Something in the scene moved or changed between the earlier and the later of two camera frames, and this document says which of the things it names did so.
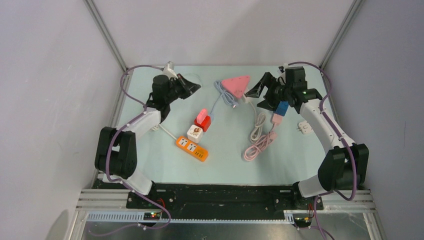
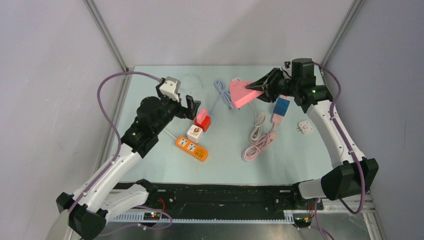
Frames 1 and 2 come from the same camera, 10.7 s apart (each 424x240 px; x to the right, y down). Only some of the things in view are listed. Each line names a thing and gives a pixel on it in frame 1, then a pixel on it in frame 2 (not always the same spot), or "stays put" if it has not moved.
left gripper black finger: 187,87 to 192,107
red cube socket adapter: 206,123 stays put
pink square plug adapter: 202,115 stays put
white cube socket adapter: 195,133 stays put
